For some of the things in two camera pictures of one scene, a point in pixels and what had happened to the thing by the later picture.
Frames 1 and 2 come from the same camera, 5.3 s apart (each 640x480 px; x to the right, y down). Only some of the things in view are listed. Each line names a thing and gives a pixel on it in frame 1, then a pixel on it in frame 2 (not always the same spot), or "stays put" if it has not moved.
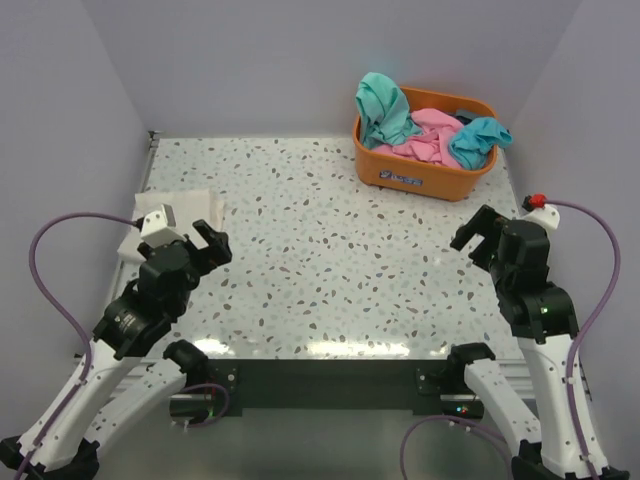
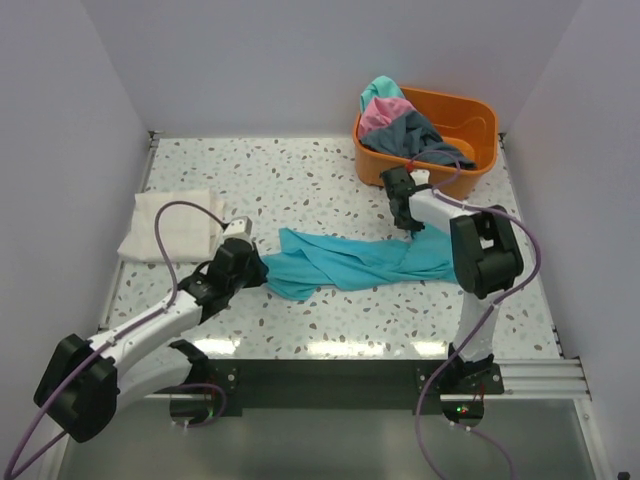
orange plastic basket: x=420 y=177 stays put
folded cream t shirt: x=188 y=206 stays put
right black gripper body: x=494 y=234 to x=403 y=223
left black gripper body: x=201 y=260 to x=252 y=275
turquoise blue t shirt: x=470 y=145 to x=298 y=263
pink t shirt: x=433 y=143 to x=382 y=111
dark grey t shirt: x=465 y=115 to x=410 y=135
